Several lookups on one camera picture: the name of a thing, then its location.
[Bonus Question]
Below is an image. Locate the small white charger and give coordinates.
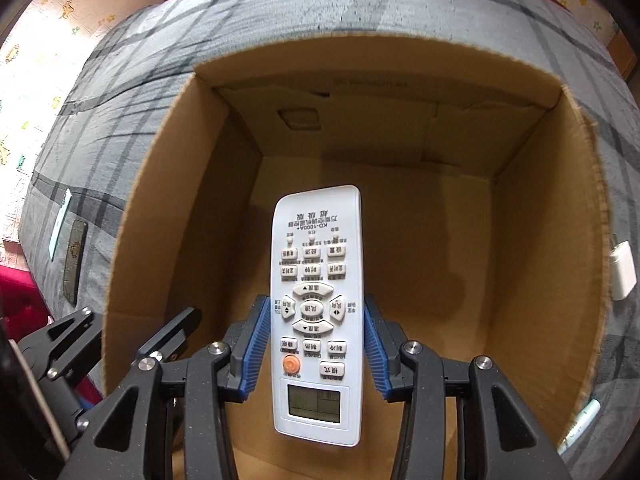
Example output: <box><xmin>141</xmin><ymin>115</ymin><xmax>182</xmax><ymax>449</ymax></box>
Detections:
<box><xmin>608</xmin><ymin>240</ymin><xmax>638</xmax><ymax>301</ymax></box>

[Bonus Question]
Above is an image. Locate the white air conditioner remote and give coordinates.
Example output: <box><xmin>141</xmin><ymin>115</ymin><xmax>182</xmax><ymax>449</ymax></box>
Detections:
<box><xmin>270</xmin><ymin>185</ymin><xmax>364</xmax><ymax>446</ymax></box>

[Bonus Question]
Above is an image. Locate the brown cardboard box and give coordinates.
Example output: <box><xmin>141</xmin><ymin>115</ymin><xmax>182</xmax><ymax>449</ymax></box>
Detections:
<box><xmin>81</xmin><ymin>35</ymin><xmax>610</xmax><ymax>479</ymax></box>

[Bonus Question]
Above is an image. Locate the light teal tube bottle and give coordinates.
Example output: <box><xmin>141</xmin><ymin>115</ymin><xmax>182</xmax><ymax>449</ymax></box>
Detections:
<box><xmin>558</xmin><ymin>398</ymin><xmax>601</xmax><ymax>455</ymax></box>

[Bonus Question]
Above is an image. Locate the black smartphone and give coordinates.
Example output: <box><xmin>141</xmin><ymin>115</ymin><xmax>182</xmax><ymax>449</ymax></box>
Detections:
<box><xmin>62</xmin><ymin>220</ymin><xmax>88</xmax><ymax>306</ymax></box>

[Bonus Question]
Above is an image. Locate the teal white smartphone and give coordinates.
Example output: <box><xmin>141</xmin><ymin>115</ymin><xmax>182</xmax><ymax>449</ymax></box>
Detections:
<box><xmin>48</xmin><ymin>188</ymin><xmax>73</xmax><ymax>260</ymax></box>

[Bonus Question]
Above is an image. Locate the grey plaid bed blanket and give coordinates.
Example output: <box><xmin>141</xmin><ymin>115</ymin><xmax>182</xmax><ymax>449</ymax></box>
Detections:
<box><xmin>20</xmin><ymin>0</ymin><xmax>639</xmax><ymax>479</ymax></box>

